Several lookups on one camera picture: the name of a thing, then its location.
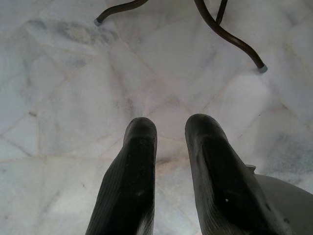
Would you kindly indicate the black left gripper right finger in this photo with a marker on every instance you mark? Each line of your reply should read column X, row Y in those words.
column 220, row 181

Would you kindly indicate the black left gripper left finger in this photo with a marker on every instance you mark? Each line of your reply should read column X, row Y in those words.
column 132, row 176

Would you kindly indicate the grey robot leg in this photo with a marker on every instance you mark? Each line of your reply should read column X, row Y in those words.
column 288, row 208

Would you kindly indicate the curved black table leg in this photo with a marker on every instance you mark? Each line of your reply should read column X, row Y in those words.
column 115, row 7
column 234, row 40

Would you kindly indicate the thin black table strut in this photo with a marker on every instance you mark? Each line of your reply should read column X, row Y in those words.
column 221, row 9

